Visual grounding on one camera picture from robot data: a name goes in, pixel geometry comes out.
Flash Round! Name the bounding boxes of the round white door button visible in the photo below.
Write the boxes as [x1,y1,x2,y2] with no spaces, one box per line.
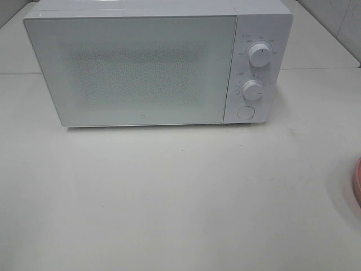
[237,106,255,121]

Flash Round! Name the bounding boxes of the white microwave door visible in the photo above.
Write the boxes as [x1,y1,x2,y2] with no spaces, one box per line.
[24,16,236,127]

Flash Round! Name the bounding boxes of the white timer knob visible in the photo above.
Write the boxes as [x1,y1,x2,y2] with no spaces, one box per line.
[241,80,263,101]

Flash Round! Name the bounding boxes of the pink round plate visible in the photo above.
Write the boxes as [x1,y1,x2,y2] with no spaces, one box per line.
[353,158,361,207]

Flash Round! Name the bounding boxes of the white microwave oven body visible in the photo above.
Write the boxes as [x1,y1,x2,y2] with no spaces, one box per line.
[24,1,293,124]

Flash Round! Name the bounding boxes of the upper white power knob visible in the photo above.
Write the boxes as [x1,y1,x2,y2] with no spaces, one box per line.
[248,41,272,68]

